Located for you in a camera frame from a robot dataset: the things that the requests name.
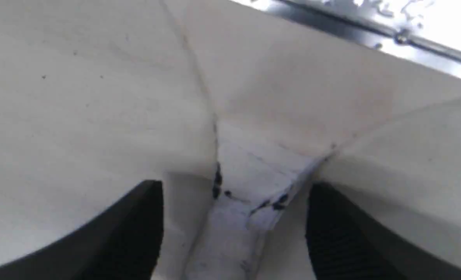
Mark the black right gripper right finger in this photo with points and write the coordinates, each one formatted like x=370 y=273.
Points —
x=345 y=243

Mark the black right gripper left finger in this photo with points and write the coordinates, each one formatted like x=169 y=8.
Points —
x=121 y=243

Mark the wide wooden paint brush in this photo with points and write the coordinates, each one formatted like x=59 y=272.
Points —
x=294 y=105

